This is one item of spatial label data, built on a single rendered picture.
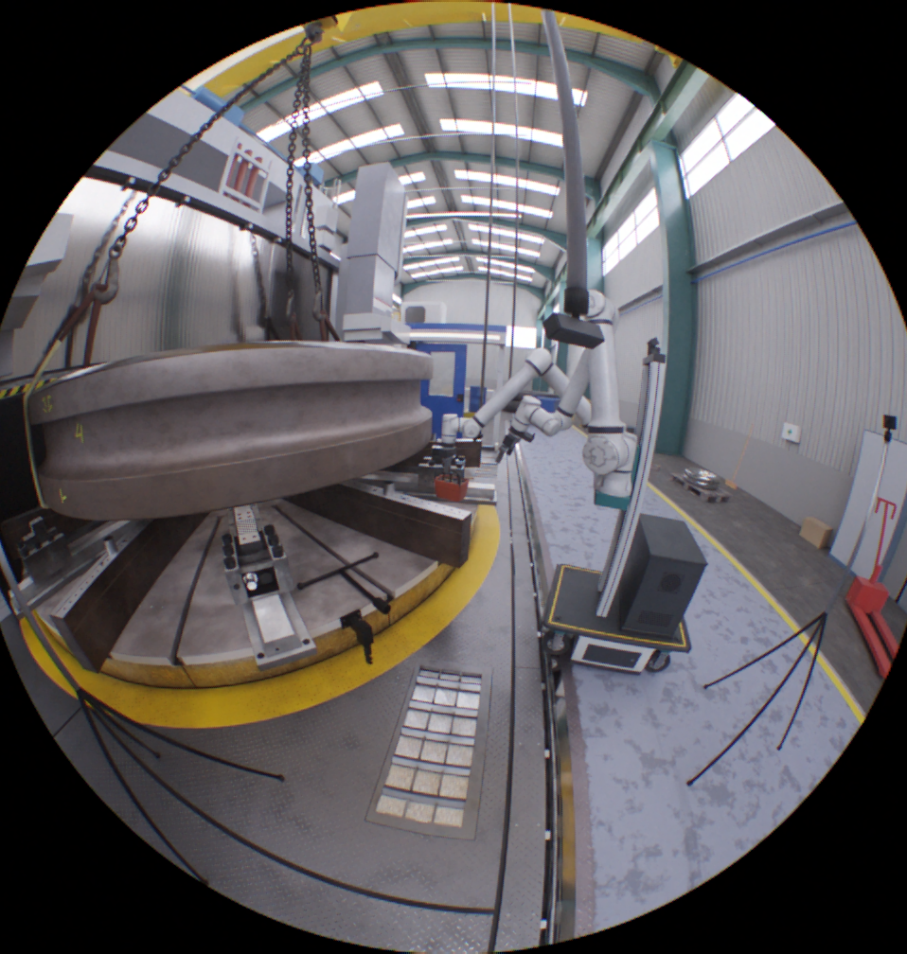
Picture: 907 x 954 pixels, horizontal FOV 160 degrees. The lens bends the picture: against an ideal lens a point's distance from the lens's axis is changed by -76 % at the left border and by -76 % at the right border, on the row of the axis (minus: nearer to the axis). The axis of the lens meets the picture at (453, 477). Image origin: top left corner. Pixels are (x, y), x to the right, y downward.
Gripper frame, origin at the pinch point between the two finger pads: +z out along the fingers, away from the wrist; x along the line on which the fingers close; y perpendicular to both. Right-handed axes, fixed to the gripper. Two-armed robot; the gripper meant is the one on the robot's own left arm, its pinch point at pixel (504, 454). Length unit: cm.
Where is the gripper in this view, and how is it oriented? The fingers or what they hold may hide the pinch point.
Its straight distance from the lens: 166.6
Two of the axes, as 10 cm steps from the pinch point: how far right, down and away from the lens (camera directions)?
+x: -5.5, 3.4, -7.6
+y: -7.7, -5.6, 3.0
